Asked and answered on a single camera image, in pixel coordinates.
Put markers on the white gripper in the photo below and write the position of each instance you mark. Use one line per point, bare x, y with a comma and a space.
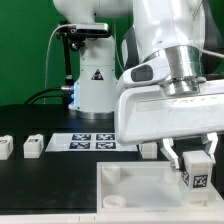
145, 114

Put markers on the white square tabletop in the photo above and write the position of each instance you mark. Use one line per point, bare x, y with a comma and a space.
133, 193

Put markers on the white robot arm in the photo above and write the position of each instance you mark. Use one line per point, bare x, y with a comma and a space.
140, 63

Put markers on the white sheet with markers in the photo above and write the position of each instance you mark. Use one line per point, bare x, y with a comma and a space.
61, 142

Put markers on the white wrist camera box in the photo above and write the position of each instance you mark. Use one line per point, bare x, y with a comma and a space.
148, 73

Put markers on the black camera on stand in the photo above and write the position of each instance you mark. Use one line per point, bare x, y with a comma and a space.
73, 37

